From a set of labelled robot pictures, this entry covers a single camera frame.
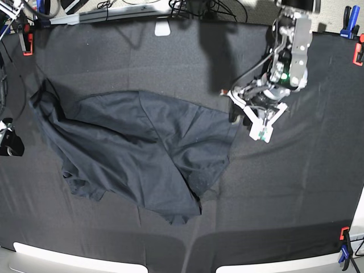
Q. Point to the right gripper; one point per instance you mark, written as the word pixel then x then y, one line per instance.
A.
pixel 11 144

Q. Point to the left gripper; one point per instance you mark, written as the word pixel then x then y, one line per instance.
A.
pixel 257 106

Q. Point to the dark grey t-shirt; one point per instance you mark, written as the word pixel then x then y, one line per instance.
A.
pixel 158 152

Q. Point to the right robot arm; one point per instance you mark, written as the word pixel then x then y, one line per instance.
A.
pixel 12 10

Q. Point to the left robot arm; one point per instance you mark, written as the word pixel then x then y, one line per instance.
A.
pixel 288 56

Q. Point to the black table cloth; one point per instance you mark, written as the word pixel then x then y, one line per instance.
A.
pixel 282 200

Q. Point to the red black clamp far left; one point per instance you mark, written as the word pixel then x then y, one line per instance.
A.
pixel 26 38

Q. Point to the red clamp far right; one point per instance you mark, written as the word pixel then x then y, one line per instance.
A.
pixel 358 52

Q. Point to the blue clamp far right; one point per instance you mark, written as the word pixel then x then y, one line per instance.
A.
pixel 350 27

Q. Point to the red blue clamp near right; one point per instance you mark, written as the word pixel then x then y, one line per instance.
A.
pixel 346 251

